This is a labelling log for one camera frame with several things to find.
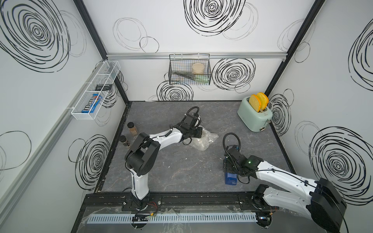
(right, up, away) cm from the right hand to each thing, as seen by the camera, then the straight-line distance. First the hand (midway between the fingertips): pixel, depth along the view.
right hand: (229, 166), depth 83 cm
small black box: (-69, +45, -5) cm, 83 cm away
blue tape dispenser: (-1, -5, -5) cm, 7 cm away
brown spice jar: (-61, +21, +11) cm, 65 cm away
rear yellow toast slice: (+25, +39, +8) cm, 47 cm away
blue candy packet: (-72, +35, -14) cm, 81 cm away
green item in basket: (-15, +55, +13) cm, 58 cm away
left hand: (-15, +19, +9) cm, 26 cm away
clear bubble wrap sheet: (-16, +13, +2) cm, 21 cm away
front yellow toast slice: (+19, +38, +9) cm, 44 cm away
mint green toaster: (+18, +26, +9) cm, 33 cm away
